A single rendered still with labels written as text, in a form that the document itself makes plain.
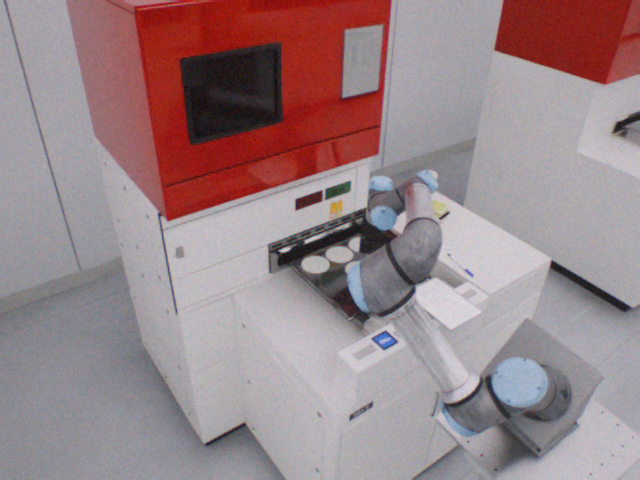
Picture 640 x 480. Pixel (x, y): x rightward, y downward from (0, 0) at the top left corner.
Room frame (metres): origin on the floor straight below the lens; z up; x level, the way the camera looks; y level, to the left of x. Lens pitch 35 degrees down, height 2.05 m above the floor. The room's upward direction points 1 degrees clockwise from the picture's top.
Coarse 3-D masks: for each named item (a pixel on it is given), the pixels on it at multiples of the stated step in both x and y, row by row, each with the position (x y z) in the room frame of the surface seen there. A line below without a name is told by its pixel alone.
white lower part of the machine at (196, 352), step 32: (128, 256) 1.74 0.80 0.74; (160, 320) 1.50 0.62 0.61; (192, 320) 1.33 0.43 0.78; (224, 320) 1.40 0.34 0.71; (160, 352) 1.60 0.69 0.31; (192, 352) 1.32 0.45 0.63; (224, 352) 1.39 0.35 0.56; (192, 384) 1.31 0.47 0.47; (224, 384) 1.38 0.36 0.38; (192, 416) 1.37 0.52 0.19; (224, 416) 1.37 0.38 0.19
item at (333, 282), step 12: (348, 240) 1.66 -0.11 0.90; (324, 252) 1.58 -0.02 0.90; (300, 264) 1.51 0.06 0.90; (336, 264) 1.51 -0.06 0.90; (312, 276) 1.44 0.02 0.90; (324, 276) 1.44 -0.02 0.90; (336, 276) 1.44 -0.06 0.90; (324, 288) 1.38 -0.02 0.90; (336, 288) 1.38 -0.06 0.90; (348, 288) 1.38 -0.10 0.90; (336, 300) 1.32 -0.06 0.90; (348, 300) 1.32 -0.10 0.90; (348, 312) 1.26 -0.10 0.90
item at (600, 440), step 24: (600, 408) 0.95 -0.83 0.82; (456, 432) 0.87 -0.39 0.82; (504, 432) 0.87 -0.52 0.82; (576, 432) 0.87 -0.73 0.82; (600, 432) 0.87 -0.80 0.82; (624, 432) 0.87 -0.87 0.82; (480, 456) 0.80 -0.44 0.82; (504, 456) 0.80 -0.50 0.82; (528, 456) 0.80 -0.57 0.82; (552, 456) 0.79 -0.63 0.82; (576, 456) 0.79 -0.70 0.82; (600, 456) 0.79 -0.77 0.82; (624, 456) 0.79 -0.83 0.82
